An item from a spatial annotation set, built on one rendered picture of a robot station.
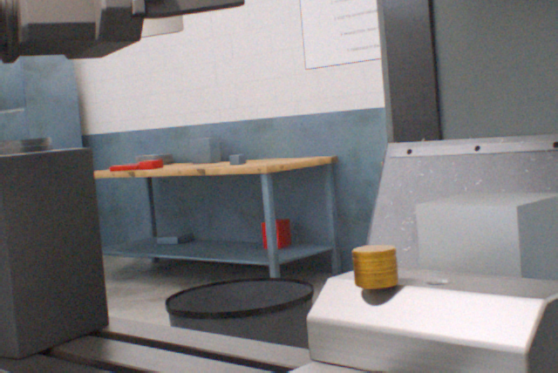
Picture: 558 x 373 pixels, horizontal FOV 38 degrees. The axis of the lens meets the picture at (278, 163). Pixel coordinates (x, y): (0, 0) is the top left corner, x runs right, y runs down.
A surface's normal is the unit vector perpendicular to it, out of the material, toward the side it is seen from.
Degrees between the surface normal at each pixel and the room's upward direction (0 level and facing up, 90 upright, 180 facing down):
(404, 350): 90
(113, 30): 135
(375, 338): 90
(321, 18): 90
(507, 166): 63
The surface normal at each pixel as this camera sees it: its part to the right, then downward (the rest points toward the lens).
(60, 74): 0.73, -0.03
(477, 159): -0.64, -0.36
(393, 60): -0.67, 0.10
